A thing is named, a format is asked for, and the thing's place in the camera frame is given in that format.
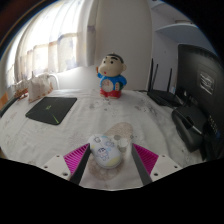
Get white patterned tablecloth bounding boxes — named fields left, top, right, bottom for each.
left=0, top=88, right=206, bottom=191

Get orange wooden chair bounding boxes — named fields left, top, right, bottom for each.
left=0, top=92, right=9, bottom=109

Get black computer monitor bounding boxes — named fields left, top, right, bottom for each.
left=176, top=43, right=224, bottom=161

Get wooden ship model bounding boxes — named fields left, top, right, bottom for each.
left=13, top=78, right=31, bottom=101

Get white sheer curtain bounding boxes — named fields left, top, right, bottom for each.
left=6, top=0, right=96, bottom=88

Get black remote control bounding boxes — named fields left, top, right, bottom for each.
left=0, top=96, right=19, bottom=118

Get white cloth bag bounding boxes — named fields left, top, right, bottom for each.
left=27, top=71, right=54, bottom=104

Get cartoon boy figurine blue shirt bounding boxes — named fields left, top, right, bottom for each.
left=96, top=53, right=128, bottom=100

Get black mouse pad green lines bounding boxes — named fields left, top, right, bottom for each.
left=25, top=96, right=78, bottom=126

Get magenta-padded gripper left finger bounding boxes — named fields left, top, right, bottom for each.
left=40, top=143, right=92, bottom=186

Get white cartoon-print computer mouse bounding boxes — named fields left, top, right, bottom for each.
left=87, top=133, right=123, bottom=170

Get black box device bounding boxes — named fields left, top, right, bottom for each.
left=171, top=104, right=209, bottom=153

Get white wall shelf unit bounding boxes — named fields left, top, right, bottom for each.
left=146, top=0, right=214, bottom=51

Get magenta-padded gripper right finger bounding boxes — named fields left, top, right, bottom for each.
left=131, top=143, right=183, bottom=186

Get black router with antennas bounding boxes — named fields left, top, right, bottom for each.
left=146, top=58, right=184, bottom=108

